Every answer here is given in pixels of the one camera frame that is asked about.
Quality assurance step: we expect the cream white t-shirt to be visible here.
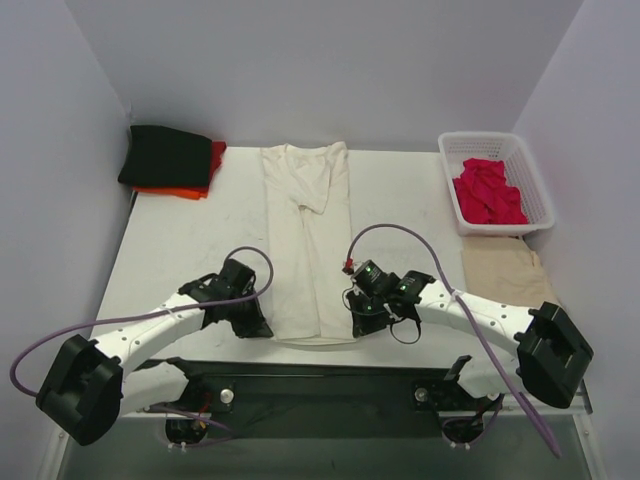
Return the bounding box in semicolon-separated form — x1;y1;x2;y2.
260;142;354;345

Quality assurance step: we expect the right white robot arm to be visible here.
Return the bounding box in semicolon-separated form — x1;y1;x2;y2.
345;260;594;409

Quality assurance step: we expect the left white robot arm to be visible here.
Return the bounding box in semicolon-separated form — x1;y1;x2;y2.
36;258;272;446

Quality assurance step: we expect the orange folded t-shirt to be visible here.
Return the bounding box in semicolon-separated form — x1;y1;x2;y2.
133;187;208;200

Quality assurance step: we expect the beige folded cloth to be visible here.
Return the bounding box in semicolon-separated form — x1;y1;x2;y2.
461;236;560;308

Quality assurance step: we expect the red folded t-shirt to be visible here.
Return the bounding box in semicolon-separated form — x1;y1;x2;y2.
209;141;227;179

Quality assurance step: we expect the magenta crumpled t-shirt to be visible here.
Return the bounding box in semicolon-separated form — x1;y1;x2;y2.
453;158;528;225

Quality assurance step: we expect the black folded t-shirt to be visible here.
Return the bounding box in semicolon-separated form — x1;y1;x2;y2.
118;125;212;188

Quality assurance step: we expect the white plastic basket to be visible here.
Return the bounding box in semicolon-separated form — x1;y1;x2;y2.
438;131;555;237

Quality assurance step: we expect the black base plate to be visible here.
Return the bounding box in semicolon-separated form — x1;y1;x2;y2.
167;357;497;439

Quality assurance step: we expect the aluminium mounting rail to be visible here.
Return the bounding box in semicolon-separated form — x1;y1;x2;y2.
55;372;594;419

